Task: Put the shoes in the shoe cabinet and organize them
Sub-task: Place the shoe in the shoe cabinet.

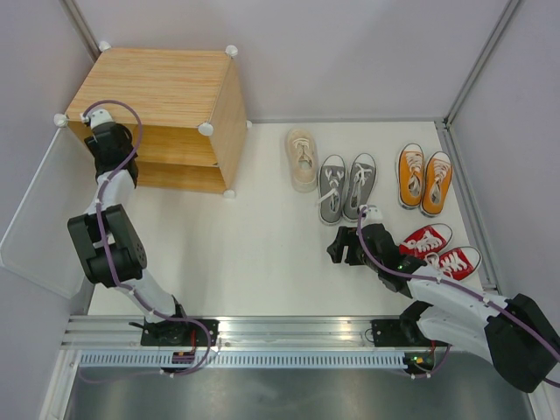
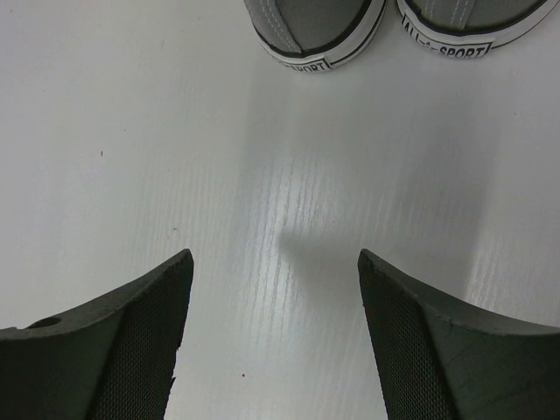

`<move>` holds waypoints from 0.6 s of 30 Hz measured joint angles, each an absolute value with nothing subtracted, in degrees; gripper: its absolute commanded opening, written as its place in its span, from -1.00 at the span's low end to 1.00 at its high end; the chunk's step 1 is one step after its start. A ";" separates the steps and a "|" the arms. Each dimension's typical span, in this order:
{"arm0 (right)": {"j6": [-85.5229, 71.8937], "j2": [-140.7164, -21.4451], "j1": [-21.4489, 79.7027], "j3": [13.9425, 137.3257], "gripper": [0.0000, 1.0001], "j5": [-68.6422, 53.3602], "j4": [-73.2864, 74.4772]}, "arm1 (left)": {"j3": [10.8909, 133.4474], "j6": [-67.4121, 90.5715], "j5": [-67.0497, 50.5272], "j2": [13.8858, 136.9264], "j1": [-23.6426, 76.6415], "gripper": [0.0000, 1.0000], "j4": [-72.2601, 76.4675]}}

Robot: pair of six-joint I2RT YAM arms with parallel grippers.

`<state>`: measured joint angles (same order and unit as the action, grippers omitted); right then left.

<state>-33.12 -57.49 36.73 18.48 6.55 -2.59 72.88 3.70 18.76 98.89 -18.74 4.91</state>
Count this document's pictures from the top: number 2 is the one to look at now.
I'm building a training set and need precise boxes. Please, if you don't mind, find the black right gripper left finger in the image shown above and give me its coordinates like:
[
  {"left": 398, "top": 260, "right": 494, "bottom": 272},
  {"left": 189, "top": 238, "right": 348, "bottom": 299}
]
[{"left": 1, "top": 249, "right": 194, "bottom": 419}]

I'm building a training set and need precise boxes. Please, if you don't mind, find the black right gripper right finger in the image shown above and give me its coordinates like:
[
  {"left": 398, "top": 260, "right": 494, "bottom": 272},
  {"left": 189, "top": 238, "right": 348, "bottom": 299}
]
[{"left": 358, "top": 249, "right": 559, "bottom": 419}]

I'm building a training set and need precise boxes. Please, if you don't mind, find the grey sneaker right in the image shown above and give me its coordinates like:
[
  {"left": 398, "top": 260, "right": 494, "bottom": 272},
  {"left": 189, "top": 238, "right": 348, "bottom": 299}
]
[{"left": 395, "top": 0, "right": 559, "bottom": 60}]

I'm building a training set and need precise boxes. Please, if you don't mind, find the grey sneaker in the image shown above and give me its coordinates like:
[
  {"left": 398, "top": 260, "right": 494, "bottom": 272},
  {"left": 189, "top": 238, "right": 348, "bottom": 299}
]
[
  {"left": 395, "top": 0, "right": 559, "bottom": 60},
  {"left": 244, "top": 0, "right": 388, "bottom": 74}
]

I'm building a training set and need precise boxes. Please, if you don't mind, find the grey sneaker left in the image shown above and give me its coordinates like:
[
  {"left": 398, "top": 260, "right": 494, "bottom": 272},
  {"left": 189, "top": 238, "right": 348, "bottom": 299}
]
[{"left": 244, "top": 0, "right": 388, "bottom": 74}]

